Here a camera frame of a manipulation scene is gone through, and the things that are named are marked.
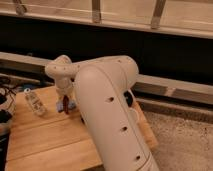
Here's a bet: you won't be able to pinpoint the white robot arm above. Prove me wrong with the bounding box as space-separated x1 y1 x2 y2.
45 55 160 171

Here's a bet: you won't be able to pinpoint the black cables at left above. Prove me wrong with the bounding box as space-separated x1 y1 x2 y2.
0 77 17 134

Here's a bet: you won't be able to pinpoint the clear plastic bottle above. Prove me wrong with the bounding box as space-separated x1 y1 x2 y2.
24 88 46 116

